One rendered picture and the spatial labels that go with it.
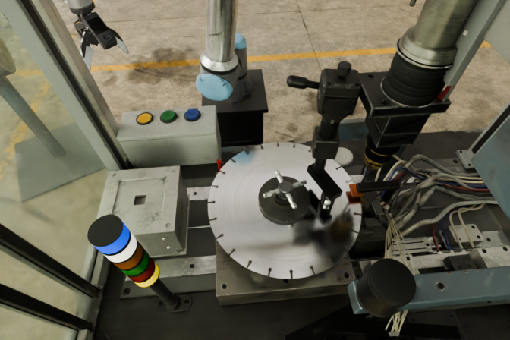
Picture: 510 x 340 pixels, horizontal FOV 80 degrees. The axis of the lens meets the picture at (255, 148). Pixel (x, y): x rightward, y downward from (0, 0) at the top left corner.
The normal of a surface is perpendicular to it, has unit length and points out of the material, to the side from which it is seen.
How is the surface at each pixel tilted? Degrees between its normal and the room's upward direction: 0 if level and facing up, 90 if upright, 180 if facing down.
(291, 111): 0
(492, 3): 90
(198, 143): 90
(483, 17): 90
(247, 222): 0
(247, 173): 0
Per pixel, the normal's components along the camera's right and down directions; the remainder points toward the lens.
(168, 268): -0.02, -0.63
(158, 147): 0.08, 0.77
